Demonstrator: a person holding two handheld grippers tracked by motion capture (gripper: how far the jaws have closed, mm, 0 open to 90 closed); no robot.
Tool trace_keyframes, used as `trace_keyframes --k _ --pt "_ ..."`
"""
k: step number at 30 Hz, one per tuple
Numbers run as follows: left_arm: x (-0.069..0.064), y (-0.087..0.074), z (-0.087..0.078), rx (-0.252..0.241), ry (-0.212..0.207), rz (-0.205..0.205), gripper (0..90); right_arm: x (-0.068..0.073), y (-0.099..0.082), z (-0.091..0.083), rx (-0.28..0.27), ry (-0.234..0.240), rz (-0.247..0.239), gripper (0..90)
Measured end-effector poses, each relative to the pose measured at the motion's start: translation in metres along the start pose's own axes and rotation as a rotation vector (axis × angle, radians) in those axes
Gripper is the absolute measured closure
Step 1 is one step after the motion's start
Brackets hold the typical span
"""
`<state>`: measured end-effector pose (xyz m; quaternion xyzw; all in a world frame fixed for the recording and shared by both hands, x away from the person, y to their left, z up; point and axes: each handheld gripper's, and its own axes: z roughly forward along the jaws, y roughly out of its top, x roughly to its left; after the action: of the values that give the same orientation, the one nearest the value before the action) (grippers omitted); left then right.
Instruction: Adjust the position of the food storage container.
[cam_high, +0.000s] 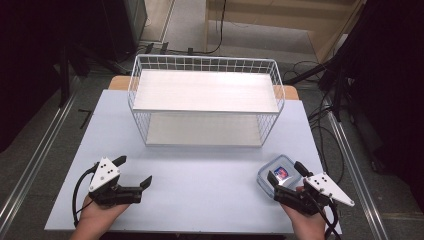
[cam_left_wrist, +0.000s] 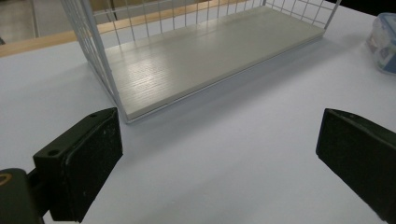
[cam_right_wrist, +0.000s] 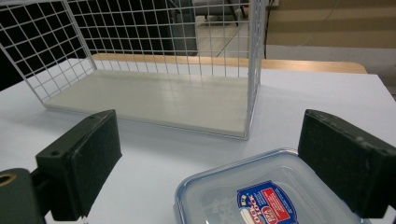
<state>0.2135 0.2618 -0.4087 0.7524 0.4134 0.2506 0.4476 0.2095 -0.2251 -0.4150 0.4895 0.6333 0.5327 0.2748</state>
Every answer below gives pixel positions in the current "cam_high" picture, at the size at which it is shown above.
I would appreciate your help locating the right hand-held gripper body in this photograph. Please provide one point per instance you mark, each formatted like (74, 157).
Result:
(325, 186)

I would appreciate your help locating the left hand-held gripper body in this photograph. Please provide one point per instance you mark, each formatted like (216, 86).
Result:
(106, 173)

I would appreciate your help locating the person's right hand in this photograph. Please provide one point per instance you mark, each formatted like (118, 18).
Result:
(308, 226)

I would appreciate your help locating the person's left hand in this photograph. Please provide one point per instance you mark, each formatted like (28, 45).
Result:
(95, 216)

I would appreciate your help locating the black stand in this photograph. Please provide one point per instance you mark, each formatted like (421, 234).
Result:
(65, 76)
(336, 86)

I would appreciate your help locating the black cabinet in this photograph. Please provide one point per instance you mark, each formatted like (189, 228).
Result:
(128, 23)

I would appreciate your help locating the metal floor rail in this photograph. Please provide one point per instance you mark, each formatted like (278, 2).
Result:
(356, 173)
(36, 160)

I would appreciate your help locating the wooden frame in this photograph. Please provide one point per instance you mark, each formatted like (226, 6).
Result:
(328, 43)

